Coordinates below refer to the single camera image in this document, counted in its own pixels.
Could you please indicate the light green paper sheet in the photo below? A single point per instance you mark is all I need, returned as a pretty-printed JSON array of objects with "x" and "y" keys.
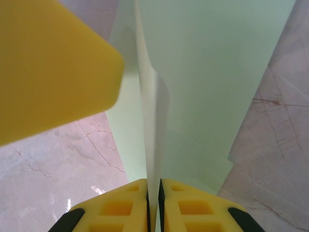
[{"x": 205, "y": 72}]

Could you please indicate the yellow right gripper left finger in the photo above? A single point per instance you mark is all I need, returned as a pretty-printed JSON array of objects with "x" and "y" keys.
[{"x": 116, "y": 210}]

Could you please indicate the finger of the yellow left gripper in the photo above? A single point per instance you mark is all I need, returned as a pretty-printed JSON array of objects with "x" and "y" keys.
[{"x": 53, "y": 72}]

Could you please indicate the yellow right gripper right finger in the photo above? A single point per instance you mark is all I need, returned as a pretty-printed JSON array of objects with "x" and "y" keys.
[{"x": 193, "y": 210}]

